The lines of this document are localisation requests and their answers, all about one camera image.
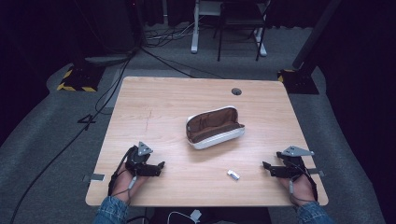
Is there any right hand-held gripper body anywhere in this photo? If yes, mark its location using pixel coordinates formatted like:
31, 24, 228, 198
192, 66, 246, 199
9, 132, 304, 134
271, 145, 316, 180

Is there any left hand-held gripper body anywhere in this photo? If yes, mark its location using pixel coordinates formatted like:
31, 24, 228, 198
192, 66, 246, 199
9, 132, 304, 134
125, 141, 158, 177

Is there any person's right hand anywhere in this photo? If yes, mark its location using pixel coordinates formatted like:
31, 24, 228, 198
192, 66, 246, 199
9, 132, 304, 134
277, 173, 318, 207

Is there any person's left hand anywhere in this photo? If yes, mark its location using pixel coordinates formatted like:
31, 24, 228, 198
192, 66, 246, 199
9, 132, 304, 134
110, 162, 148, 204

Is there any grey tape strip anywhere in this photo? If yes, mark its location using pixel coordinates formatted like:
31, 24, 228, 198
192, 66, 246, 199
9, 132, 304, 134
82, 173, 106, 183
307, 167, 325, 177

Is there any small white eraser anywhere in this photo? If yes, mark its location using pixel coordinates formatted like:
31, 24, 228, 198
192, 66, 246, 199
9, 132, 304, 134
226, 169, 241, 181

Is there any white pencil case brown lining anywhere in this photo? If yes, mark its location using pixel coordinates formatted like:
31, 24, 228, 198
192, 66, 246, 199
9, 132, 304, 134
185, 105, 247, 151

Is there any black yellow striped stand base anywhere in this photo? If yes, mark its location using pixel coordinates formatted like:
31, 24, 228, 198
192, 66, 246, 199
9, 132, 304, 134
56, 64, 106, 93
277, 68, 320, 95

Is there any dark slanted stand pole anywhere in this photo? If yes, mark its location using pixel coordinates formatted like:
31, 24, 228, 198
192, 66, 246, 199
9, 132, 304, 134
291, 0, 343, 70

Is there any black chair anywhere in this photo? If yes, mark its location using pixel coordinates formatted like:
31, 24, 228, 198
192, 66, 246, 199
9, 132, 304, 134
212, 0, 273, 63

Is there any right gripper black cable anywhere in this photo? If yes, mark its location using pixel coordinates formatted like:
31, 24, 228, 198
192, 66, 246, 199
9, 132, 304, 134
289, 161, 319, 203

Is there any white plug with cable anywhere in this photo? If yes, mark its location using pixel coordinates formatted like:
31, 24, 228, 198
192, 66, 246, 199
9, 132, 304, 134
166, 208, 203, 224

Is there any long black floor cable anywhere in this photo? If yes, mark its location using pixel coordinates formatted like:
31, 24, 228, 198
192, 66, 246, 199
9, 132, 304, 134
8, 46, 225, 224

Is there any bundle of floor cables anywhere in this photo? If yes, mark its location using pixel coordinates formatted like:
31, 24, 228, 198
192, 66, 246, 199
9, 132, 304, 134
143, 21, 200, 49

